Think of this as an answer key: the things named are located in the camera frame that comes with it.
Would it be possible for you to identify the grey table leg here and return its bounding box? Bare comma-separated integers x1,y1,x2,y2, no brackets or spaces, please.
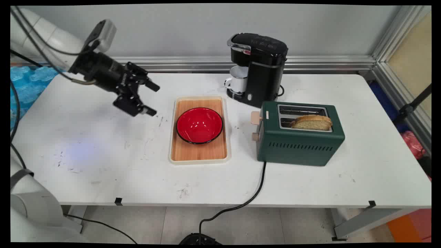
331,207,419,241

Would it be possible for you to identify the white enamel mug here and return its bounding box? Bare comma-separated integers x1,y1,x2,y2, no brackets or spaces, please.
224,65,249,94

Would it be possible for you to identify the red plastic bag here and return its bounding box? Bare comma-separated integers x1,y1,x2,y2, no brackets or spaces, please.
401,130,428,160

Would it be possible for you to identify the black floor cable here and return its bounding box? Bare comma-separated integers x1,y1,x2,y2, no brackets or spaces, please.
64,214,138,244

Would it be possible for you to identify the beige partition panel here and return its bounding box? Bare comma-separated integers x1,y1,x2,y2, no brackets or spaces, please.
388,12,432,117

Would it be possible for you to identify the wooden tray with cream rim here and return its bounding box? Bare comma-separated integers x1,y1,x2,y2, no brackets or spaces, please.
168,96,231,165

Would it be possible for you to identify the black tripod stand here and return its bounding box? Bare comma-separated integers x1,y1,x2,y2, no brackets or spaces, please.
393,84,432,126

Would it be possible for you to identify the horizontal aluminium frame rail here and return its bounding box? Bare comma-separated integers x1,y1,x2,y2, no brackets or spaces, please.
10,56,377,73

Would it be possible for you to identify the blue bubble wrap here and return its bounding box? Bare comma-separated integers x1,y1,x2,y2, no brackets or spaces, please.
10,65,62,122

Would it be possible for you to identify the black toaster power cable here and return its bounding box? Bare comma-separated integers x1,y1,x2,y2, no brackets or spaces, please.
198,161,267,241

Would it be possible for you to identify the black round floor object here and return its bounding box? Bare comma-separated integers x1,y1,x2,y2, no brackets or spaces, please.
178,233,223,245

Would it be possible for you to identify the slanted aluminium frame post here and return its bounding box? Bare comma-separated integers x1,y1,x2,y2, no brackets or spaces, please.
370,5,432,155

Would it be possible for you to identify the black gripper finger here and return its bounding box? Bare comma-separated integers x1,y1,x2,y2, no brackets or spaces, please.
113,90,158,118
125,61,161,93

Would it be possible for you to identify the green two-slot toaster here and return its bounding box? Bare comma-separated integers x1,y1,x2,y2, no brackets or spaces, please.
255,101,346,167

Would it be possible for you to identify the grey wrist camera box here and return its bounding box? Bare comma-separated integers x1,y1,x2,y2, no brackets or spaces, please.
82,19,117,53

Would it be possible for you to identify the black velcro strap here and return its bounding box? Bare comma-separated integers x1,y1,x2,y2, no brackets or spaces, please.
10,168,35,189

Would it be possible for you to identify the orange box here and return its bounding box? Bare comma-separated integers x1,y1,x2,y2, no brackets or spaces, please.
387,208,432,242

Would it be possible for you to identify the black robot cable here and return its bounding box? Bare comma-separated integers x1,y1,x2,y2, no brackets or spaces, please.
10,50,99,169
10,7,86,57

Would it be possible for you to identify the black coffee machine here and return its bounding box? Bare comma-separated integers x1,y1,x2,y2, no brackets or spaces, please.
226,33,288,108

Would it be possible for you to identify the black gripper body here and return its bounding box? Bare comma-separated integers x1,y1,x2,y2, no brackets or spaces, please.
68,51,139,100

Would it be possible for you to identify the toasted bread slice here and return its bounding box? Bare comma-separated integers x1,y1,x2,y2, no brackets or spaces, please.
290,115,333,131

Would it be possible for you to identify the red bowl with black rim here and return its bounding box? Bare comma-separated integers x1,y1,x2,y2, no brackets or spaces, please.
176,107,224,145

